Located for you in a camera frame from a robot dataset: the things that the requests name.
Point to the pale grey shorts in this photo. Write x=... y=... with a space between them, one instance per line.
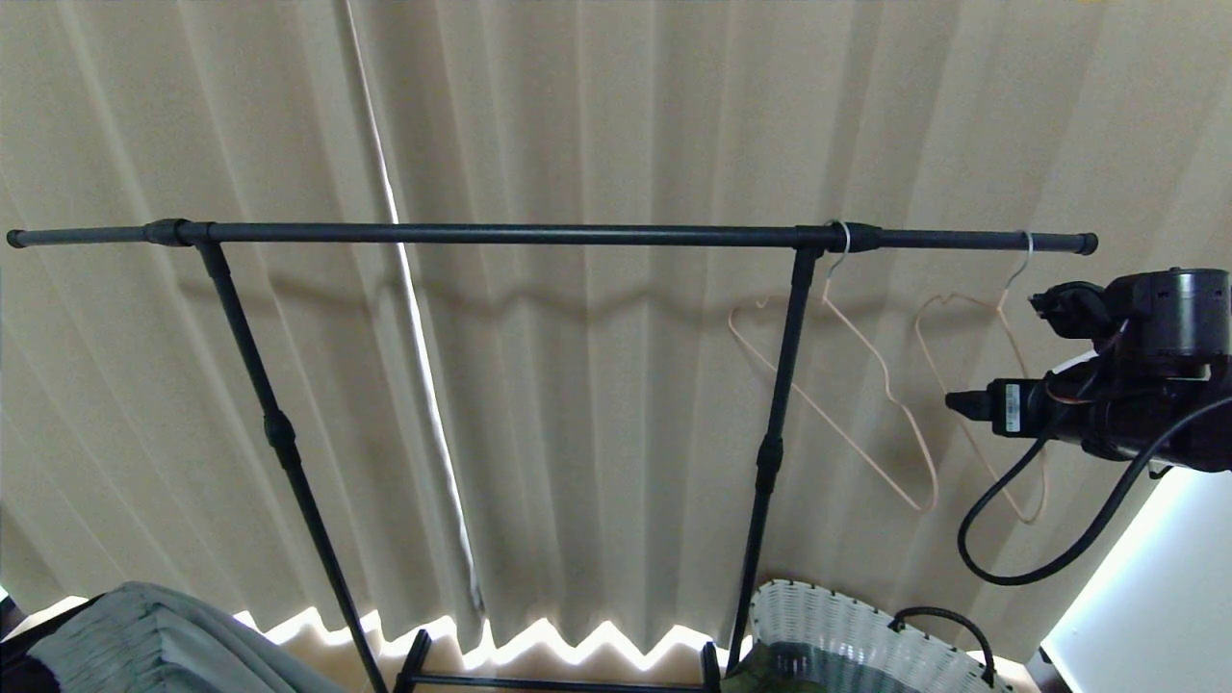
x=164 y=645

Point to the beige curtain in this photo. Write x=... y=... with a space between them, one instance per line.
x=626 y=115

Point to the black clothes rack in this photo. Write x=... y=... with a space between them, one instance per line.
x=481 y=233

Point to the pink clothes hanger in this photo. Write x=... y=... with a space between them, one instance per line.
x=932 y=358
x=818 y=413

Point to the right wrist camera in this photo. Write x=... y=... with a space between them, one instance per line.
x=1068 y=308

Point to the white laundry basket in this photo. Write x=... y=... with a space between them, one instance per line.
x=828 y=621

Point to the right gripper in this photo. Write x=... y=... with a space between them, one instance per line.
x=1039 y=409

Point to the green garment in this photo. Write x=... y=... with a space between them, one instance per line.
x=760 y=674

